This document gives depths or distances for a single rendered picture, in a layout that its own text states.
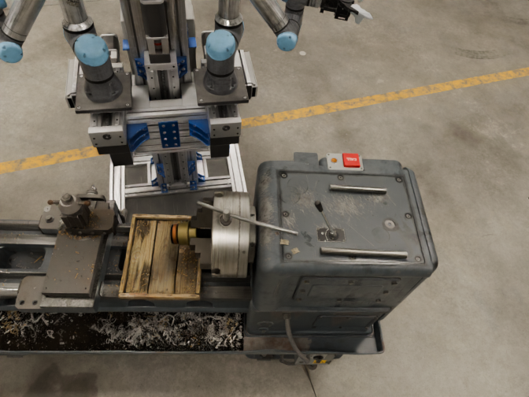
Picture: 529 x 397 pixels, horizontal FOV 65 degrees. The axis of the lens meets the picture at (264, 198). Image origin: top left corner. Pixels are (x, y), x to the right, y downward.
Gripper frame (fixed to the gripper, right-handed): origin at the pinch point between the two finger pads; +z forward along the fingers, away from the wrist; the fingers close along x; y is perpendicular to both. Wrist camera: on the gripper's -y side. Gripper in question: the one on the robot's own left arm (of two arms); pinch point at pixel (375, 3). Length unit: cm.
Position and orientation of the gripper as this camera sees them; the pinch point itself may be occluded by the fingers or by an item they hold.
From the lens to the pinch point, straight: 177.3
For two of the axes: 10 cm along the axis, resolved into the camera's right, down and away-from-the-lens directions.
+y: -0.6, 4.3, 9.0
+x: -2.0, 8.8, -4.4
